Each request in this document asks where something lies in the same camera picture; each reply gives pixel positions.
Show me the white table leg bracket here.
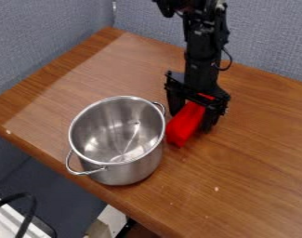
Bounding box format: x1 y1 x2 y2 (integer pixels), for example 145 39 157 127
84 205 129 238

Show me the stainless steel pot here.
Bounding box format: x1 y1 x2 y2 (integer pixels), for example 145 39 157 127
68 96 166 186

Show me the white appliance with dark panel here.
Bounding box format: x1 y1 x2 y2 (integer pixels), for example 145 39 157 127
0 193 58 238

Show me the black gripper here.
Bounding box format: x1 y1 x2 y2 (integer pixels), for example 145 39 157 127
165 53 232 133

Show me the red rectangular block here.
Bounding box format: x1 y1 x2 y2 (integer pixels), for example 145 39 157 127
166 101 207 147

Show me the black cable loop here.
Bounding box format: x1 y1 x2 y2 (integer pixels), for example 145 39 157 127
0 192 40 238

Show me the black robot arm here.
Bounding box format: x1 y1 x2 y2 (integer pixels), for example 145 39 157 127
153 0 233 133

